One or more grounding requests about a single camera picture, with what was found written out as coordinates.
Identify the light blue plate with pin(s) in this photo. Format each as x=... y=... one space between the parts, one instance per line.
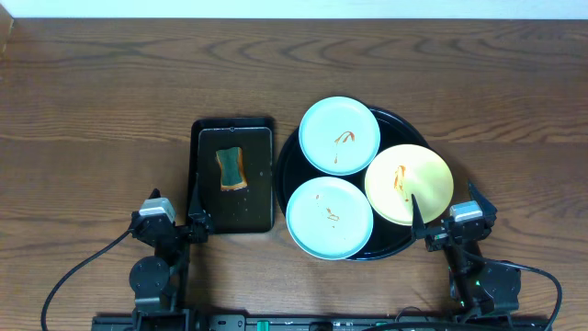
x=329 y=218
x=339 y=136

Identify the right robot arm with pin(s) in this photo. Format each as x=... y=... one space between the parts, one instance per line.
x=483 y=288

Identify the rectangular black tray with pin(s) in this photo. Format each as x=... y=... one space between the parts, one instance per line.
x=244 y=211

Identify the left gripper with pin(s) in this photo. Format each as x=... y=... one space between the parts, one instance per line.
x=205 y=223

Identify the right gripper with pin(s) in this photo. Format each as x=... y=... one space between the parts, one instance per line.
x=491 y=211

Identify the yellow plate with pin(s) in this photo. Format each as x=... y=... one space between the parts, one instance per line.
x=407 y=171

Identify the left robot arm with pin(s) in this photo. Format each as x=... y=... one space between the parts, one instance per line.
x=160 y=280

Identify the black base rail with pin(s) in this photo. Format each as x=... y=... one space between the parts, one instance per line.
x=238 y=322

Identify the round black tray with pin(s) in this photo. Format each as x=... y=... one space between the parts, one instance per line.
x=293 y=169

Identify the orange green sponge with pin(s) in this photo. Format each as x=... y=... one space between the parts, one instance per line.
x=232 y=176

